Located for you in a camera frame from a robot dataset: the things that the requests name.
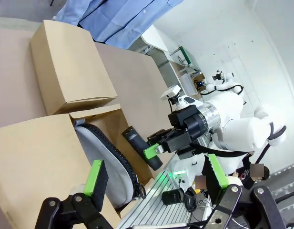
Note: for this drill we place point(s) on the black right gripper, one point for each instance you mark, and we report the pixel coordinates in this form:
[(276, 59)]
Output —
[(185, 121)]

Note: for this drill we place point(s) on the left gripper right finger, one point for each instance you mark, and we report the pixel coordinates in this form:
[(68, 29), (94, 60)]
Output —
[(215, 181)]

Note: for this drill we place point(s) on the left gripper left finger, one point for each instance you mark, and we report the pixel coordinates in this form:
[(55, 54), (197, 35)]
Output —
[(96, 186)]

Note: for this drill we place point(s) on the black cylinder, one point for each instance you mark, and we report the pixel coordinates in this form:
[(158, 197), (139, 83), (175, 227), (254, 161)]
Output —
[(136, 142)]

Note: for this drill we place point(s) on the grey zip pouch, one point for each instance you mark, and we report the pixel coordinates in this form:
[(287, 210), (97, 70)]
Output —
[(101, 152)]

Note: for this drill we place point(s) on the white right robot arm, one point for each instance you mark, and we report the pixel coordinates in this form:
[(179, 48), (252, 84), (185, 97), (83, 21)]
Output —
[(235, 124)]

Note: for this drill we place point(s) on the cardboard box with grey pouch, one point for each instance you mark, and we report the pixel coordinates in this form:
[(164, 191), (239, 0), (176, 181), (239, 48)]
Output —
[(30, 155)]

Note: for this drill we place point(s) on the seated person in black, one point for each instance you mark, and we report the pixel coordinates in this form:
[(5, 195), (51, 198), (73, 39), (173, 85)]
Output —
[(251, 179)]

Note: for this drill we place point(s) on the black lens cap cup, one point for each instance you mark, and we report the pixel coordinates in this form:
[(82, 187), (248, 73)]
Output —
[(171, 196)]

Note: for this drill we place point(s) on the white plastic bin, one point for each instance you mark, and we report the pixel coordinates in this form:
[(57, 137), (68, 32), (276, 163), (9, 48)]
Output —
[(188, 84)]

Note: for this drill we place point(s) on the white humanoid robot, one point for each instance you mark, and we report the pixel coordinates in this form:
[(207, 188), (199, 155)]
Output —
[(226, 82)]

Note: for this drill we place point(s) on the person's torso blue shirt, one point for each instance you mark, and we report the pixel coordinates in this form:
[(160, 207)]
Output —
[(118, 19)]

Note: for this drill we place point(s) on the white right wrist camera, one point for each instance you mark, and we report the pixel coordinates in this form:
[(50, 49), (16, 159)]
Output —
[(170, 91)]

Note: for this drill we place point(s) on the green metal frame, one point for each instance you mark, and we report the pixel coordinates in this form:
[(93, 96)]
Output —
[(186, 56)]

